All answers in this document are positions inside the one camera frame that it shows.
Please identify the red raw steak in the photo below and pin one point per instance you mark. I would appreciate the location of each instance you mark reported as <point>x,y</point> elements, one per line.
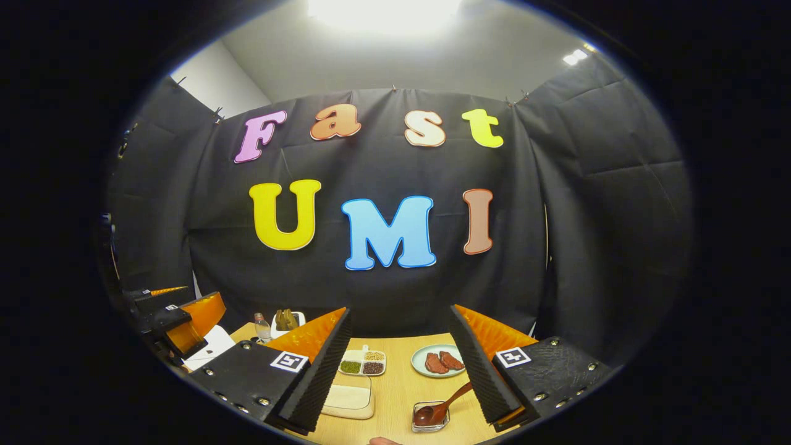
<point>435,363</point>
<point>453,360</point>

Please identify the clear chopstick holder tray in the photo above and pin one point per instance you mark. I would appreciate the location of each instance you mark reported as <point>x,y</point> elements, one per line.
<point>445,406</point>

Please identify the clear plastic water bottle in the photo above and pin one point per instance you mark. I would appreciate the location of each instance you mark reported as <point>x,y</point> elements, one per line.
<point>262,330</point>

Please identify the white divided bean dish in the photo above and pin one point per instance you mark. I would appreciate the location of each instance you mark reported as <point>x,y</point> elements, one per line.
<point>361,357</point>

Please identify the small ceiling light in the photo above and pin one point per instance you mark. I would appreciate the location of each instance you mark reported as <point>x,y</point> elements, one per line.
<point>575,57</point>

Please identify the rice box with clear lid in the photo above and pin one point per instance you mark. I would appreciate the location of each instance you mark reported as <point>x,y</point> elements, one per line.
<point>346,398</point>

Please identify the black backdrop cloth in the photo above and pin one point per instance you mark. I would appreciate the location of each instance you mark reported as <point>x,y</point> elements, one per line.
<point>395,167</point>

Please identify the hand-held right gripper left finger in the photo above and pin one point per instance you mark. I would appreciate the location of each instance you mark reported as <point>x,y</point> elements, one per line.
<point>318,377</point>

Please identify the brown toast slice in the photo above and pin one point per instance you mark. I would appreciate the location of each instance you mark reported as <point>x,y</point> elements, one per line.
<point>291,319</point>
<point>280,320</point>

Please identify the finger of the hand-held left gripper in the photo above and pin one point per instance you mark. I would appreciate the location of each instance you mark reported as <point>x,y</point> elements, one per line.
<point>170,321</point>
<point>157,298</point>

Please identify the white toaster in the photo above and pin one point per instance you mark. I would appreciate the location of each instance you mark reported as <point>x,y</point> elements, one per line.
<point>300,318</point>

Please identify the pale green plate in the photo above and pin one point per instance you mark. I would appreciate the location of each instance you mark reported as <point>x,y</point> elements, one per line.
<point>419,363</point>

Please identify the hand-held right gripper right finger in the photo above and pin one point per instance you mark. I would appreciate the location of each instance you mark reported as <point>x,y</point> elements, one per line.
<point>479,371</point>

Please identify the brown wooden spoon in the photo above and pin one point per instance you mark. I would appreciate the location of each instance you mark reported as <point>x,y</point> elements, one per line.
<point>429,415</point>

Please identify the white rice cooker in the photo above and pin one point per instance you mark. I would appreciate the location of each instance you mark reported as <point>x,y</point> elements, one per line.
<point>216,343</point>

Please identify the large ceiling light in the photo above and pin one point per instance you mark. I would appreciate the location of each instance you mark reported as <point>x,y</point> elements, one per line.
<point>383,13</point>

